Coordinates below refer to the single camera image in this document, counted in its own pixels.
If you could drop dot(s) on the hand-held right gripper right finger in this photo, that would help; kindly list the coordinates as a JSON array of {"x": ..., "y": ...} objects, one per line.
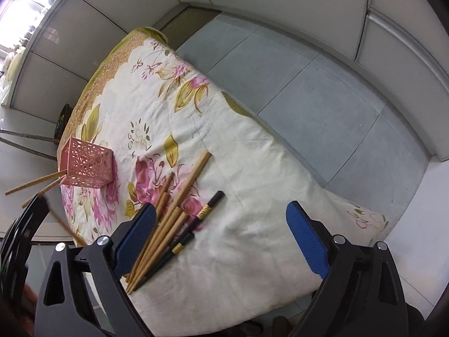
[{"x": 307, "y": 242}]

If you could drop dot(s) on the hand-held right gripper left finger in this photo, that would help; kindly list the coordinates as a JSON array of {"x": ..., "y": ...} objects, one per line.
[{"x": 136, "y": 242}]

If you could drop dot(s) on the wooden chopstick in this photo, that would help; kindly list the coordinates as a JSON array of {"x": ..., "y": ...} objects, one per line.
[
  {"x": 42, "y": 193},
  {"x": 68, "y": 228},
  {"x": 169, "y": 182},
  {"x": 193, "y": 179},
  {"x": 161, "y": 237},
  {"x": 171, "y": 236},
  {"x": 35, "y": 182}
]

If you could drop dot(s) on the black chopstick with gold band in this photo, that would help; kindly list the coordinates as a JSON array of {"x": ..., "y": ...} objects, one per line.
[
  {"x": 214, "y": 202},
  {"x": 165, "y": 259}
]

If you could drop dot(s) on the pink perforated utensil holder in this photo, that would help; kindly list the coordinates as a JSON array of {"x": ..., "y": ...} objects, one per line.
[{"x": 87, "y": 165}]

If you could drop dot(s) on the floral printed cloth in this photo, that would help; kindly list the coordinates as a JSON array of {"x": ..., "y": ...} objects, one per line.
[{"x": 245, "y": 182}]

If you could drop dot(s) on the black ribbed object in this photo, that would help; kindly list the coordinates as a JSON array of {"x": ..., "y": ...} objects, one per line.
[{"x": 14, "y": 238}]

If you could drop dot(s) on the black trash bin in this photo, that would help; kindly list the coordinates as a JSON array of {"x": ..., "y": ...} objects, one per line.
[{"x": 65, "y": 119}]

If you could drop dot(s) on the olive floor mat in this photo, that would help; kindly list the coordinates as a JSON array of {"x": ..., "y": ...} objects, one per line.
[{"x": 189, "y": 24}]

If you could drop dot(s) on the white kitchen cabinets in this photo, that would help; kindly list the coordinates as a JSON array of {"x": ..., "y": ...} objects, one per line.
[{"x": 315, "y": 14}]

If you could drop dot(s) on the kitchen window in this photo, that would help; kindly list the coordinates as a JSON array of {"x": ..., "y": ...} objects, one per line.
[{"x": 28, "y": 7}]

